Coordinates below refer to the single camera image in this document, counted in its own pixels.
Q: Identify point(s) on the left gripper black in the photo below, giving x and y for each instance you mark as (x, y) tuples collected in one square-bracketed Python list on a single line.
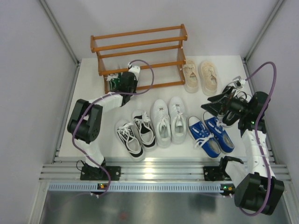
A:
[(135, 81)]

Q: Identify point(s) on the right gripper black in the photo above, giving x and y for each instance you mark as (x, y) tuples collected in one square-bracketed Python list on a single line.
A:
[(214, 108)]

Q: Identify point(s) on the green sneaker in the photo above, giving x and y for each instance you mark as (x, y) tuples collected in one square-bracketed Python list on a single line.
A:
[(128, 82), (113, 81)]

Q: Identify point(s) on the black white sneaker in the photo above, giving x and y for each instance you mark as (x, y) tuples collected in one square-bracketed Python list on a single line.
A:
[(145, 130), (125, 134)]

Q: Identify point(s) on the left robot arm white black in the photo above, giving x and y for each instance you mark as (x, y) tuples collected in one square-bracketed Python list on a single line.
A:
[(85, 120)]

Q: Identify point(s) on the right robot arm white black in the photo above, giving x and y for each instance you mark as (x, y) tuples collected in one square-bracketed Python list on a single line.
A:
[(256, 187)]

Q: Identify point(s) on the black canvas sneaker lower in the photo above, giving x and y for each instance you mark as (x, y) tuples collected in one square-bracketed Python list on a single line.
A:
[(229, 118)]

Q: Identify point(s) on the black canvas sneaker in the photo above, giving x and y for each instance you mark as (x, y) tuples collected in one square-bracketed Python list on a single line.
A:
[(232, 88), (229, 118)]

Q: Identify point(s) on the black canvas sneaker upper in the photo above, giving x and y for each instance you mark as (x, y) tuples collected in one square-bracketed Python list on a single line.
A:
[(232, 88)]

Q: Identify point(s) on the beige sneaker right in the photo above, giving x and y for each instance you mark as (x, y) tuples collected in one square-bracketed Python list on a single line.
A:
[(208, 78)]

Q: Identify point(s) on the beige sneaker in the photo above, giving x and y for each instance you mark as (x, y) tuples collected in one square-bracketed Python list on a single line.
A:
[(208, 78), (191, 76)]

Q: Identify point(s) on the blue sneaker left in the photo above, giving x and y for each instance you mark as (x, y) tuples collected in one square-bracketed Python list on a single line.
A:
[(202, 137)]

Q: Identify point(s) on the blue sneaker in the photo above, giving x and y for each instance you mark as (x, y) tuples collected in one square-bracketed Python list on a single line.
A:
[(202, 137), (218, 129)]

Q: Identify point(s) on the beige sneaker left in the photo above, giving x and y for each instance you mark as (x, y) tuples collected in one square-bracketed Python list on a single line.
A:
[(191, 76)]

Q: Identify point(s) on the blue sneaker right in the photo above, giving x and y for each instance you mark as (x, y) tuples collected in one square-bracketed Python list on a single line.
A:
[(218, 129)]

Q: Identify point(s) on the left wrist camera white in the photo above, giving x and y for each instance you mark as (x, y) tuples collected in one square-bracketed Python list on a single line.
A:
[(134, 69)]

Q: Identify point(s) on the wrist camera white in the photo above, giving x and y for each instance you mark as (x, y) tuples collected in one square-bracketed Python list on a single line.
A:
[(239, 82), (134, 69)]

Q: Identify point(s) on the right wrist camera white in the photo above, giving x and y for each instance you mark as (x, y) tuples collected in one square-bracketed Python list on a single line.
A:
[(239, 82)]

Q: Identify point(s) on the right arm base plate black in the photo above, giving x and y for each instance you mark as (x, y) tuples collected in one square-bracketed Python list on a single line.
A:
[(215, 173)]

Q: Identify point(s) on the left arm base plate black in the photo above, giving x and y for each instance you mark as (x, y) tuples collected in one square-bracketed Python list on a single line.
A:
[(89, 173)]

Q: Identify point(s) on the aluminium mounting rail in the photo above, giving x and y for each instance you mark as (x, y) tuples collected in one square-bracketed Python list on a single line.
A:
[(148, 170)]

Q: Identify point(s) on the slotted grey cable duct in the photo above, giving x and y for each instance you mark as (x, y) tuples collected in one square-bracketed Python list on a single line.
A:
[(141, 187)]

